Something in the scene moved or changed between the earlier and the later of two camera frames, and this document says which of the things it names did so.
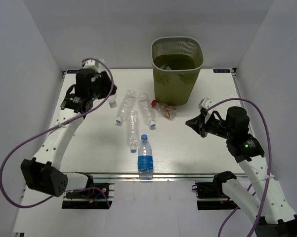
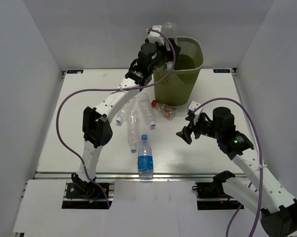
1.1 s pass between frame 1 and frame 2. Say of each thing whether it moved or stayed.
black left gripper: moved
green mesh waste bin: stayed
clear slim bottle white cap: stayed
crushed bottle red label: stayed
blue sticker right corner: stayed
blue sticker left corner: stayed
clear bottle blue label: stayed
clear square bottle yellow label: moved
